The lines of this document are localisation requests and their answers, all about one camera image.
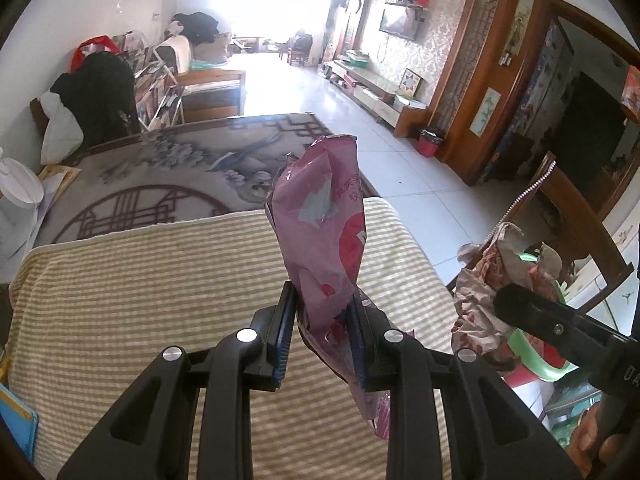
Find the wooden television cabinet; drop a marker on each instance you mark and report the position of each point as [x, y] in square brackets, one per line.
[380, 87]

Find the blue printed curtain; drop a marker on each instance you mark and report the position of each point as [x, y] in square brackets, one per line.
[535, 105]

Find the green trash bin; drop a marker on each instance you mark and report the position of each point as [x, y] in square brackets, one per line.
[522, 347]

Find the teal cloth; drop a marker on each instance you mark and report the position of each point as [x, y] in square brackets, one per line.
[203, 65]

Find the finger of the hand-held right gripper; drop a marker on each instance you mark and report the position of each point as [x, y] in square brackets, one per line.
[545, 325]

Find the white standing fan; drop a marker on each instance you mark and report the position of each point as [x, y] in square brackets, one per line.
[20, 185]

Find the grey patterned blanket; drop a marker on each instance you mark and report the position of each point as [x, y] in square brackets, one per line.
[175, 160]

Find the beige striped cloth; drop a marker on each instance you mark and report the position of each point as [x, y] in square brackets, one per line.
[125, 285]

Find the metal rack with posters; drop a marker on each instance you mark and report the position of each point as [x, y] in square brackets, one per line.
[155, 100]

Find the black white plush toy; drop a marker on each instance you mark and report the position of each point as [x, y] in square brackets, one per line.
[175, 28]

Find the white plastic bag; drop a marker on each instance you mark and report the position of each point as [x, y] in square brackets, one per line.
[62, 130]

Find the wall mounted television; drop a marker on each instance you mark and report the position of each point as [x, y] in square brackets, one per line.
[397, 24]

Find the red waste bin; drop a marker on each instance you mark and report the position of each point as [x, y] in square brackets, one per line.
[430, 145]

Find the yellow edged booklet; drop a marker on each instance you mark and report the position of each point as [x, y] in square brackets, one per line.
[57, 175]

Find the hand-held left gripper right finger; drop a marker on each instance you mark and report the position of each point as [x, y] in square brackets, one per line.
[359, 350]

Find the wooden sofa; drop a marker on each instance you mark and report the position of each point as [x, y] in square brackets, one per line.
[215, 95]

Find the red white wrapper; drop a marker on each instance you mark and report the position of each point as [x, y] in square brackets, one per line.
[480, 300]

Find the small wall scroll picture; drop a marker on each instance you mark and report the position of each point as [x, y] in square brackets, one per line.
[485, 111]

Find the blue plastic board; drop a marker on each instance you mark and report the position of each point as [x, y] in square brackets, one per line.
[17, 420]

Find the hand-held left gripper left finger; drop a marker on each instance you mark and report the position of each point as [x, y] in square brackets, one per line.
[282, 337]

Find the black clothes pile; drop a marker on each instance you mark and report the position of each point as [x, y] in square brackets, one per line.
[200, 27]

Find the white towel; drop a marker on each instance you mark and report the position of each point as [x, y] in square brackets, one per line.
[177, 52]

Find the pink plastic wrapper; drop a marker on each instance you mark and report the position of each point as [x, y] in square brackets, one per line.
[325, 240]

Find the wooden chair with clothes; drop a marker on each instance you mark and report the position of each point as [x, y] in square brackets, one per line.
[301, 47]

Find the red plastic bag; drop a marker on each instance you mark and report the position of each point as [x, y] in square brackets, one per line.
[80, 55]

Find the framed star picture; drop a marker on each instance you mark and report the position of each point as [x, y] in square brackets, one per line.
[412, 83]

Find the long wall scroll picture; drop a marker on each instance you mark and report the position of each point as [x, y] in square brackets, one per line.
[518, 27]

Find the person's right hand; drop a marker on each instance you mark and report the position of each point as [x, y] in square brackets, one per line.
[592, 442]

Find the carved wooden dining chair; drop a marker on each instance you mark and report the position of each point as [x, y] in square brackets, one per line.
[575, 200]

